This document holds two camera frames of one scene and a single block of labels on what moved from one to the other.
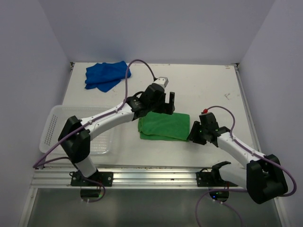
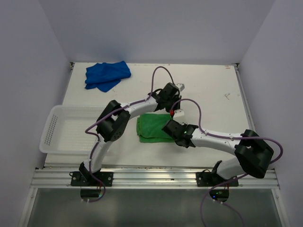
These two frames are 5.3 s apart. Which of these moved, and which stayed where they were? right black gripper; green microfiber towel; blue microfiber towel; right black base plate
Moved: right black gripper
Stayed: right black base plate; green microfiber towel; blue microfiber towel
